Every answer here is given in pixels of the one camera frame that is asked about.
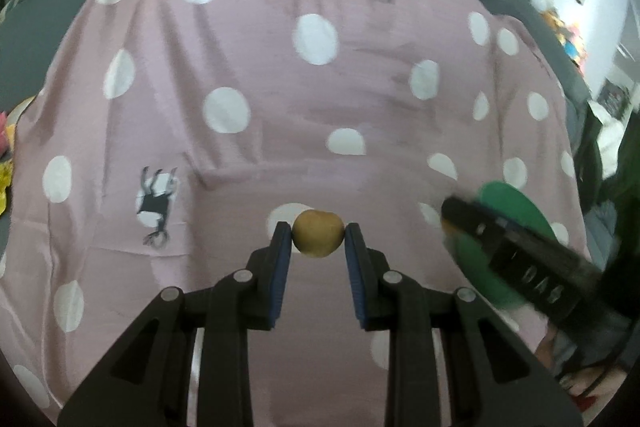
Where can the pink toy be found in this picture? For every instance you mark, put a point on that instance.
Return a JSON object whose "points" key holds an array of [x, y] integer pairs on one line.
{"points": [[3, 132]]}

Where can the pile of colourful toys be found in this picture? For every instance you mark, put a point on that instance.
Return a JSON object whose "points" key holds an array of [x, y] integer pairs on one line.
{"points": [[567, 34]]}

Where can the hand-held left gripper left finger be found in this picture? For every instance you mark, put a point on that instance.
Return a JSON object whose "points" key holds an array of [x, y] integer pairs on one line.
{"points": [[280, 267]]}

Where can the green plastic bowl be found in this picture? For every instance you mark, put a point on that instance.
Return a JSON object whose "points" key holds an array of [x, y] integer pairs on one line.
{"points": [[515, 212]]}

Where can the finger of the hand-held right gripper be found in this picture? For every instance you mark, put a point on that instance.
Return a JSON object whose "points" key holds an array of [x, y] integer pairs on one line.
{"points": [[470, 214]]}

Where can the pink polka dot blanket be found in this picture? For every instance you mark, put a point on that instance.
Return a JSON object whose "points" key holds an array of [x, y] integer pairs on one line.
{"points": [[300, 107]]}

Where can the brown longan fruit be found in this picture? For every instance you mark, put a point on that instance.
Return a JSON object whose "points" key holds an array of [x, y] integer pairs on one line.
{"points": [[318, 233]]}

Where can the yellow toy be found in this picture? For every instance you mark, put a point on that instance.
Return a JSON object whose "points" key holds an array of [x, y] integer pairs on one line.
{"points": [[4, 187]]}

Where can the small framed picture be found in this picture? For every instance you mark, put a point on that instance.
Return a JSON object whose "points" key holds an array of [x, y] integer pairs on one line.
{"points": [[614, 98]]}

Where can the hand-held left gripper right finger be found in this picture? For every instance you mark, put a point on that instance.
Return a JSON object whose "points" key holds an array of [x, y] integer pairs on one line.
{"points": [[356, 267]]}

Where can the dark green clothing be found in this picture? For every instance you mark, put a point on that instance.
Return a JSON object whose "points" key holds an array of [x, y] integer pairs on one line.
{"points": [[625, 187]]}

